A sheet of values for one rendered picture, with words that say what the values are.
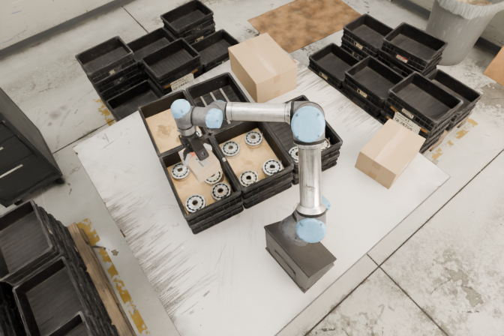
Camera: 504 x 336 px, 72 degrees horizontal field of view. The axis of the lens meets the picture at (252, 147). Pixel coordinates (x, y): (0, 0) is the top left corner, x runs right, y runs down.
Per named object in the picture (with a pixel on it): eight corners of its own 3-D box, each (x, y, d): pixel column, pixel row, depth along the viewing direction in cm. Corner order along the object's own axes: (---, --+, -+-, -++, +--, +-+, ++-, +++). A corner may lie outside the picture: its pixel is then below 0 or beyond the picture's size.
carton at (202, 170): (221, 169, 163) (219, 160, 157) (199, 183, 160) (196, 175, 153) (202, 147, 171) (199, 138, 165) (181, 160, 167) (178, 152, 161)
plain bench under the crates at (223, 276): (411, 225, 250) (451, 176, 193) (230, 391, 201) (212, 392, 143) (269, 99, 327) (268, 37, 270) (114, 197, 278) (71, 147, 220)
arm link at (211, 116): (226, 105, 141) (199, 102, 142) (217, 111, 130) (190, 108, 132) (225, 124, 143) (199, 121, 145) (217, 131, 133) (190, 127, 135)
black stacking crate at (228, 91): (259, 126, 207) (258, 113, 198) (213, 146, 201) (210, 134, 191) (230, 85, 228) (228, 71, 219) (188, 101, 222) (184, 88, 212)
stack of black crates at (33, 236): (88, 270, 231) (53, 247, 194) (44, 300, 222) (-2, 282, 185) (67, 226, 250) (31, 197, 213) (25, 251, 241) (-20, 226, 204)
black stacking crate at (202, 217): (243, 202, 179) (241, 192, 170) (190, 228, 173) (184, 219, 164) (212, 147, 200) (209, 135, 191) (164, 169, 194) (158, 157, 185)
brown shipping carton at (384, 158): (388, 189, 191) (397, 175, 178) (354, 166, 200) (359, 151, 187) (416, 154, 202) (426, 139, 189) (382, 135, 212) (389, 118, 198)
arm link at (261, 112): (325, 97, 143) (211, 94, 152) (325, 102, 132) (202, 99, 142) (324, 124, 146) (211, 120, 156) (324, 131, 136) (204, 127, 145)
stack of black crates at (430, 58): (430, 87, 305) (452, 44, 267) (405, 106, 295) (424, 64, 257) (391, 62, 326) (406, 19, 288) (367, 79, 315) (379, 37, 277)
